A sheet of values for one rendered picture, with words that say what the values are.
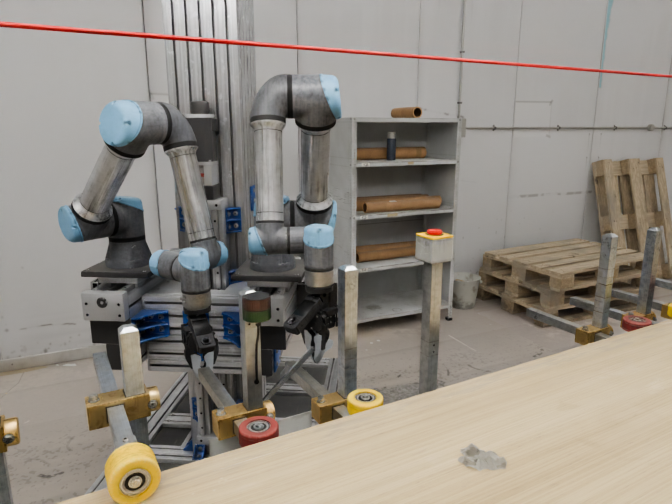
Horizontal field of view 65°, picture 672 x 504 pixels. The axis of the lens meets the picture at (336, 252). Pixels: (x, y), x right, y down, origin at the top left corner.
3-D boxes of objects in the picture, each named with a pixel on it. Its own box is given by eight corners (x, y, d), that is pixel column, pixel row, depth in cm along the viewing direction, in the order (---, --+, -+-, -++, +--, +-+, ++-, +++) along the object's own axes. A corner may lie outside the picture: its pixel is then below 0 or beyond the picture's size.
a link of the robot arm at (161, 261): (180, 270, 155) (205, 276, 148) (147, 279, 146) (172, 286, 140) (178, 244, 153) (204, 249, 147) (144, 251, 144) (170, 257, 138)
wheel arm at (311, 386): (284, 374, 155) (284, 361, 154) (294, 372, 157) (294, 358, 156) (363, 452, 118) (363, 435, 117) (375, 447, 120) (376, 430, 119)
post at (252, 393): (246, 481, 127) (238, 288, 116) (260, 476, 128) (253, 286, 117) (251, 489, 124) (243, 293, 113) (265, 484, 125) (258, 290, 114)
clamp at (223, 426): (212, 430, 121) (211, 410, 119) (267, 415, 127) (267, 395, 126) (219, 442, 116) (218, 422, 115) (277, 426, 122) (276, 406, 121)
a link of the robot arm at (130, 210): (153, 234, 179) (150, 194, 176) (116, 240, 169) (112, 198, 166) (132, 230, 186) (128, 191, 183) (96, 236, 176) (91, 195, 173)
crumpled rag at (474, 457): (451, 462, 96) (451, 451, 95) (463, 444, 101) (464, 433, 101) (500, 479, 91) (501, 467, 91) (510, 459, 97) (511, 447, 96)
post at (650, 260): (630, 353, 198) (647, 227, 187) (635, 352, 199) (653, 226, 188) (639, 357, 195) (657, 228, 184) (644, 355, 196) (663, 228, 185)
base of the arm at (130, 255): (118, 257, 188) (116, 230, 186) (160, 258, 187) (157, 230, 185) (96, 268, 174) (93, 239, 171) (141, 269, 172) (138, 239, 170)
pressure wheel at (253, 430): (235, 469, 111) (232, 419, 108) (271, 457, 114) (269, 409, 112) (248, 491, 104) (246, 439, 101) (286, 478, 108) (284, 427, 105)
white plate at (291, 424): (210, 477, 123) (208, 438, 121) (311, 445, 135) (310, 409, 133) (211, 478, 122) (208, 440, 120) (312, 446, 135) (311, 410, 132)
